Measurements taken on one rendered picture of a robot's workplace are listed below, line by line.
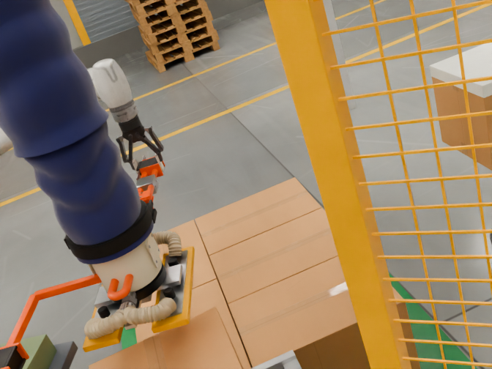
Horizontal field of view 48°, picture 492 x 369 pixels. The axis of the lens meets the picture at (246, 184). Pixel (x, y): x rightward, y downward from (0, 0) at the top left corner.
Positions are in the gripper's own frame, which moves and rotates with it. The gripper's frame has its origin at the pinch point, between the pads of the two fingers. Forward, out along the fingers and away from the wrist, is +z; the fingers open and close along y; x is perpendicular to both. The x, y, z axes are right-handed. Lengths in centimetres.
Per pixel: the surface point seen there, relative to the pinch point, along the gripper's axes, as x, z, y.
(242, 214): 62, 66, 17
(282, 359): -49, 60, 30
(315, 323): -29, 66, 42
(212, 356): -76, 26, 18
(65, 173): -70, -33, 2
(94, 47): 857, 88, -259
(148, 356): -70, 26, -2
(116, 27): 872, 68, -210
